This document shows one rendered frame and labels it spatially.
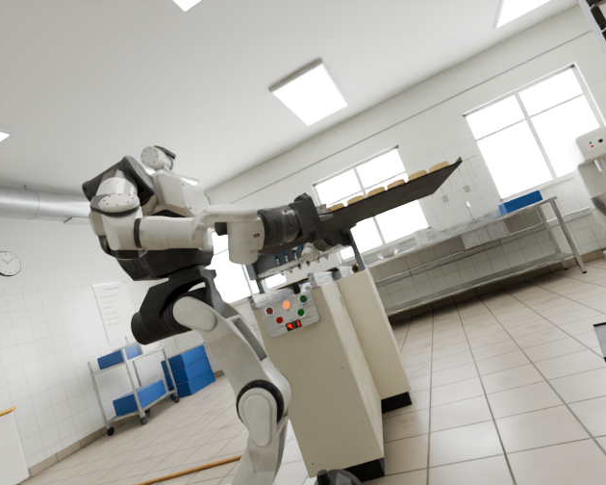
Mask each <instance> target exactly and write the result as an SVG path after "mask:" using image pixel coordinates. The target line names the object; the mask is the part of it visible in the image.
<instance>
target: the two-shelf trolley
mask: <svg viewBox="0 0 606 485"><path fill-rule="evenodd" d="M160 344H161V348H158V349H156V350H153V351H151V352H148V353H145V354H143V355H140V356H138V357H136V358H133V359H131V360H128V361H127V357H126V354H125V350H124V348H123V349H121V352H122V355H123V359H124V362H123V363H120V364H117V365H114V366H112V367H109V368H106V369H103V370H100V371H97V372H93V370H92V367H91V363H90V361H89V362H87V363H88V369H89V372H90V376H91V379H92V383H93V387H94V390H95V393H96V396H97V400H98V404H99V407H100V411H101V414H102V418H103V421H104V424H105V425H106V426H107V434H108V436H112V435H113V434H114V428H113V427H112V424H111V422H113V421H119V420H122V419H125V418H128V417H131V416H134V415H136V414H139V415H140V417H141V419H140V422H141V424H142V425H146V424H147V422H148V419H147V418H146V417H145V414H144V412H145V413H149V411H150V407H151V406H153V405H154V404H156V403H158V402H159V401H161V400H163V399H164V398H166V397H168V396H170V395H171V394H173V396H174V402H175V403H178V402H179V401H180V398H179V397H178V395H177V388H176V385H175V382H174V378H173V375H172V372H171V369H170V365H169V363H168V360H167V357H166V353H165V350H164V345H163V341H160ZM160 350H162V351H163V354H164V359H165V362H166V365H167V368H168V372H169V375H170V378H171V381H172V385H173V388H174V390H172V391H169V392H166V394H164V395H163V396H160V397H159V398H157V399H155V400H154V401H152V402H150V403H149V404H147V405H145V406H144V407H142V408H141V406H140V403H139V397H138V394H137V390H136V387H135V383H134V380H133V377H132V374H131V371H130V367H129V364H128V363H130V362H133V366H134V369H135V372H136V376H137V379H138V383H139V386H140V387H141V386H142V385H141V382H140V378H139V373H138V369H137V366H136V362H135V360H137V359H139V358H142V357H144V356H147V355H150V354H152V353H155V352H157V351H160ZM122 365H125V366H126V369H127V372H128V375H129V378H130V382H131V385H132V389H133V392H134V396H135V399H136V402H137V406H138V410H135V411H132V412H129V413H126V414H123V415H120V416H114V417H113V418H111V419H109V420H107V419H106V416H105V412H104V408H103V405H102V401H101V398H100V395H99V392H98V388H97V384H96V381H95V377H94V375H95V374H98V373H101V372H104V371H106V370H111V369H114V368H116V367H119V366H122Z"/></svg>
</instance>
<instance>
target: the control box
mask: <svg viewBox="0 0 606 485"><path fill-rule="evenodd" d="M301 295H306V297H307V301H306V302H301V301H300V299H299V298H300V296H301ZM285 301H287V302H289V303H290V307H289V308H288V309H285V308H284V307H283V303H284V302H285ZM268 307H270V308H272V309H273V313H272V314H271V315H269V314H267V313H266V309H267V308H268ZM260 309H261V312H262V315H263V318H264V321H265V326H266V329H267V331H268V334H269V337H270V338H273V337H276V336H278V335H281V334H284V333H287V332H290V331H292V330H294V329H297V328H300V327H303V326H306V325H309V324H311V323H314V322H317V321H320V320H321V316H320V313H319V311H318V309H317V306H316V302H315V299H314V296H313V293H312V290H308V291H306V292H303V293H301V294H296V295H293V296H291V297H288V298H285V299H283V300H280V301H277V302H274V303H272V304H269V305H266V306H264V307H262V308H260ZM299 309H302V310H304V315H303V316H302V317H300V316H298V315H297V311H298V310H299ZM278 317H282V318H283V322H282V323H277V321H276V319H277V318H278ZM296 320H297V321H298V322H299V327H297V326H298V324H297V326H296V325H295V321H296ZM288 323H290V324H291V325H289V326H291V327H292V329H289V328H288ZM296 323H297V322H296Z"/></svg>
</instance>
